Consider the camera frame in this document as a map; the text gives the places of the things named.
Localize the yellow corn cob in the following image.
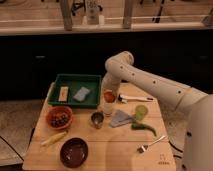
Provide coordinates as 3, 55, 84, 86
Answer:
41, 131, 67, 146

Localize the orange bowl with grapes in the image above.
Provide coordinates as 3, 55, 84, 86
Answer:
46, 106, 73, 130

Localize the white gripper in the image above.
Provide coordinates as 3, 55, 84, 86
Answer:
101, 73, 121, 94

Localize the grey folded cloth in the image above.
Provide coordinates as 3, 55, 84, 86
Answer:
110, 110, 133, 128

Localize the metal fork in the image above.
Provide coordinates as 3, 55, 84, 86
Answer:
137, 135, 166, 154

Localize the small metal cup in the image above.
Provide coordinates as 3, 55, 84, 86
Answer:
91, 112, 104, 129

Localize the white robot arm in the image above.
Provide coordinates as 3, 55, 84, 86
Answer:
101, 51, 213, 171

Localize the beige wooden block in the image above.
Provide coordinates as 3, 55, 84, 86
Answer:
58, 86, 69, 102

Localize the green plastic tray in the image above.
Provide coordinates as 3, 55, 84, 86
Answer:
48, 74, 101, 108

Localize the black cable on floor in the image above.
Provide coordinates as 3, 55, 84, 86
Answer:
168, 133, 186, 171

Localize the blue grey sponge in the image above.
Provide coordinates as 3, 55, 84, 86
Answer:
73, 87, 91, 102

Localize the green plastic cup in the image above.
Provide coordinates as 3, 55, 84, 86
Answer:
135, 105, 148, 123

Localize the dark red bowl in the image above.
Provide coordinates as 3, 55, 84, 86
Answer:
60, 137, 88, 168

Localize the red apple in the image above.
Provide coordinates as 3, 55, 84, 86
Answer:
104, 92, 116, 103

